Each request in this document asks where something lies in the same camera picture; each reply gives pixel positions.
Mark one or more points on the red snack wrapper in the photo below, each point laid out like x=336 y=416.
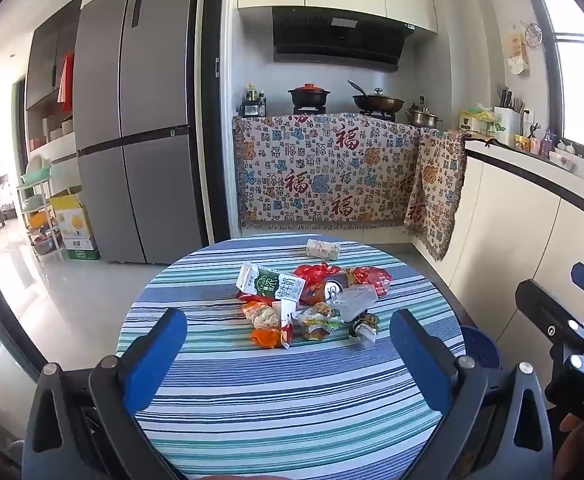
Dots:
x=372 y=278

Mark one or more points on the blue plastic basket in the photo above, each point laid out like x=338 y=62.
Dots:
x=479 y=347

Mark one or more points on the white counter cabinets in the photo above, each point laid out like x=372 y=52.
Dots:
x=522 y=220

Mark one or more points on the black range hood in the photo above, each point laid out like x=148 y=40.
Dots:
x=337 y=40

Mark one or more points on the red hanging item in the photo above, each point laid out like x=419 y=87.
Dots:
x=66 y=82

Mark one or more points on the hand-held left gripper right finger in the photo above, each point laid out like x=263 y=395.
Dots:
x=419 y=360

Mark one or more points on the person's right hand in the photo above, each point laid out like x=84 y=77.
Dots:
x=574 y=427

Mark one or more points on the green white milk carton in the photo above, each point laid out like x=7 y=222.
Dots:
x=258 y=282

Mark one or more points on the black wok with lid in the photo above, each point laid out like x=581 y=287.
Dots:
x=378 y=101

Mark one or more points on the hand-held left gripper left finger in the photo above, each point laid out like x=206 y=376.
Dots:
x=154 y=360

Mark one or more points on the yellow snack wrapper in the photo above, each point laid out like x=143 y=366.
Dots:
x=317 y=324

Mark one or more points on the wall hangings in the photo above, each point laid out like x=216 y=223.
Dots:
x=519 y=50

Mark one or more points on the window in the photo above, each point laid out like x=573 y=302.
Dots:
x=579 y=60

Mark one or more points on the grey refrigerator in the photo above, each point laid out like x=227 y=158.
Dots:
x=136 y=125

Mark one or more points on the condiment bottle rack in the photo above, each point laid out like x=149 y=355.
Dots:
x=253 y=102

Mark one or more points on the yellow cardboard box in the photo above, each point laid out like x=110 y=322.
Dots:
x=74 y=230

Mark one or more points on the small printed blanket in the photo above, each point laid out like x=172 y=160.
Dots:
x=434 y=195

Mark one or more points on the floral tissue pack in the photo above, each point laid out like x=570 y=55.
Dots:
x=323 y=248

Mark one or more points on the striped tablecloth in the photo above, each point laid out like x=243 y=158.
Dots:
x=282 y=400

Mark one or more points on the rack with plastic basins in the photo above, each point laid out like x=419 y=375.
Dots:
x=39 y=210

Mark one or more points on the red plastic bag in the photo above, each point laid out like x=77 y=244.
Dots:
x=317 y=272

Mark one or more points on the large printed blanket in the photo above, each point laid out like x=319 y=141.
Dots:
x=322 y=175

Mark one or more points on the orange snack wrapper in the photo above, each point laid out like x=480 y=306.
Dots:
x=268 y=330

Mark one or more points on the clear plastic packet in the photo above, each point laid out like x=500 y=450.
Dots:
x=353 y=302

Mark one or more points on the crumpled foil wrapper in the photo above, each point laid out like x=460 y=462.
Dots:
x=364 y=331

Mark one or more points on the dark shelf cabinet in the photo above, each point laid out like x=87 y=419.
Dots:
x=46 y=75

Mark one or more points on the steel pot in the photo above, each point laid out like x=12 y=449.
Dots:
x=422 y=117

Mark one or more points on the red clay pot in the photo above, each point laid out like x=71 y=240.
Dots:
x=308 y=96

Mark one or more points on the orange drink can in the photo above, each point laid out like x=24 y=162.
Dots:
x=333 y=288

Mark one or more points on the white utensil holder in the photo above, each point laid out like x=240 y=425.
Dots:
x=506 y=120

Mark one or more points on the gas stove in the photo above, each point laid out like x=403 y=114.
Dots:
x=309 y=110

